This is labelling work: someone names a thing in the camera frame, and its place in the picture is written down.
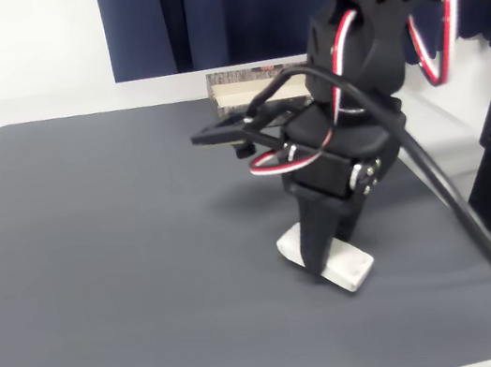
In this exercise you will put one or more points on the bark-print cardboard box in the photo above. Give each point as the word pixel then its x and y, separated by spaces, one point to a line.
pixel 234 95

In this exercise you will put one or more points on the dark blue curtain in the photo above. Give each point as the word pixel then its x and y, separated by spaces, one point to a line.
pixel 220 12

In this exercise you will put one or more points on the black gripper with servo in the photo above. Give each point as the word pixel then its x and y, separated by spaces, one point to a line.
pixel 321 178

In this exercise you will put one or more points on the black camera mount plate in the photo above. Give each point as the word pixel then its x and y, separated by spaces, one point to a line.
pixel 215 135

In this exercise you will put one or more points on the grey table mat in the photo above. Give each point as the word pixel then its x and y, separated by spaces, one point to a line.
pixel 98 266

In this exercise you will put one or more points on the white rectangular block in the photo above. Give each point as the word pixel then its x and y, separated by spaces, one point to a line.
pixel 350 267

